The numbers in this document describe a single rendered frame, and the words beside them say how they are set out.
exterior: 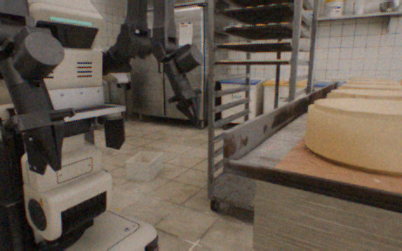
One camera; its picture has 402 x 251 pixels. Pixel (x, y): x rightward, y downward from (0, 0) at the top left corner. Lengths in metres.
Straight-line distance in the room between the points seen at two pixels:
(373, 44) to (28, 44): 3.99
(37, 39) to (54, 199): 0.51
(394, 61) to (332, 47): 0.76
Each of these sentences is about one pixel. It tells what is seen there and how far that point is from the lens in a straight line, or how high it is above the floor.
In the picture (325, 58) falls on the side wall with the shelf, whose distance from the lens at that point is 4.17.
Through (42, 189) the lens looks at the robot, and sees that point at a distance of 0.90.
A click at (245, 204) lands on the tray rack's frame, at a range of 1.62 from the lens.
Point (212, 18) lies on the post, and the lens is 1.52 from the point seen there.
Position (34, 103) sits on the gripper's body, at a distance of 0.51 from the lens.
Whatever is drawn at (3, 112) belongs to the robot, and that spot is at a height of 0.79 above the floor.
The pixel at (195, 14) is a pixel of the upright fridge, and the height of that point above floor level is 1.64.
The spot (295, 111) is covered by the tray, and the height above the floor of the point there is 0.91.
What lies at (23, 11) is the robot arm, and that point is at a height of 1.03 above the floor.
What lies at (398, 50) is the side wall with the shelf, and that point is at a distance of 4.18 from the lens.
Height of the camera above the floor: 0.94
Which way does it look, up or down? 13 degrees down
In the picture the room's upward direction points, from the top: straight up
